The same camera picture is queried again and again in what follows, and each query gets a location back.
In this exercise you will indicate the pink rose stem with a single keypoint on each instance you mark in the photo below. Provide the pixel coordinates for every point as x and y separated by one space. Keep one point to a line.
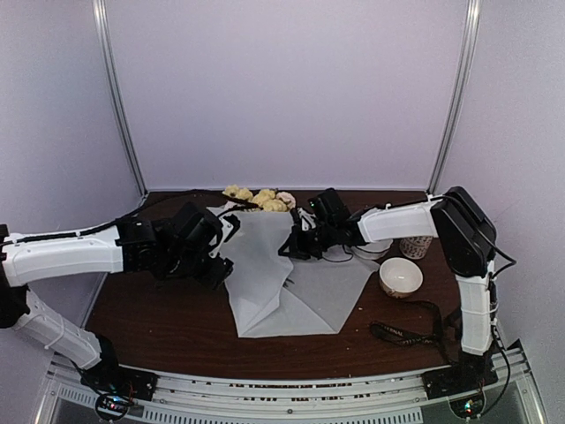
287 198

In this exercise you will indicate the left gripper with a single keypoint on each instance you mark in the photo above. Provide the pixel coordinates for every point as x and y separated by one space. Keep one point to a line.
214 278

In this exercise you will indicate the scalloped white dish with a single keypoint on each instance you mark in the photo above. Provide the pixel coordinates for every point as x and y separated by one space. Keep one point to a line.
372 251

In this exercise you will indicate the aluminium frame post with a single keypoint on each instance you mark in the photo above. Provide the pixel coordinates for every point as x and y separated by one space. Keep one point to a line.
463 72
103 32

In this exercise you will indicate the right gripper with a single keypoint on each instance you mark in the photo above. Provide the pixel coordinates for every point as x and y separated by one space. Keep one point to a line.
297 247

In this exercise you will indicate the patterned mug yellow inside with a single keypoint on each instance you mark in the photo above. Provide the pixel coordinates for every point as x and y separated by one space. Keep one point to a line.
415 248

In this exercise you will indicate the round white bowl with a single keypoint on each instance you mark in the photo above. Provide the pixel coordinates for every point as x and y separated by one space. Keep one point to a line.
400 278

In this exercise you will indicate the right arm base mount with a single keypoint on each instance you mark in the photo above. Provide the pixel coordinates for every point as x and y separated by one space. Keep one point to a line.
462 384

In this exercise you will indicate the right aluminium frame post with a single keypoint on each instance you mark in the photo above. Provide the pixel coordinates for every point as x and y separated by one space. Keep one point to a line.
463 72

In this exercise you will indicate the front aluminium rail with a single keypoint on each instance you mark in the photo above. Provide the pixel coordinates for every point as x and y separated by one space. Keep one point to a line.
393 398

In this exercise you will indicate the left aluminium frame post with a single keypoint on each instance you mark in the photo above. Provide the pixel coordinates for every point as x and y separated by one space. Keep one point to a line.
103 32

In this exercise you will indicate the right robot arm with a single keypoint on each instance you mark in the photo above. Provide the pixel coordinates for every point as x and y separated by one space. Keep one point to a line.
467 237

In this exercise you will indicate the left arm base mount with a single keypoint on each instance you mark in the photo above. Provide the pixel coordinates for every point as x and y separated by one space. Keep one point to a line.
117 388

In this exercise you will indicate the white wrapping paper sheet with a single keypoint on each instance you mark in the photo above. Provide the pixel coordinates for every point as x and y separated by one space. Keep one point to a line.
274 296

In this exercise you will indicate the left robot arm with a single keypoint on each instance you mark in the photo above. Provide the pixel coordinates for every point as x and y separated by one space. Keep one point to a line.
127 244

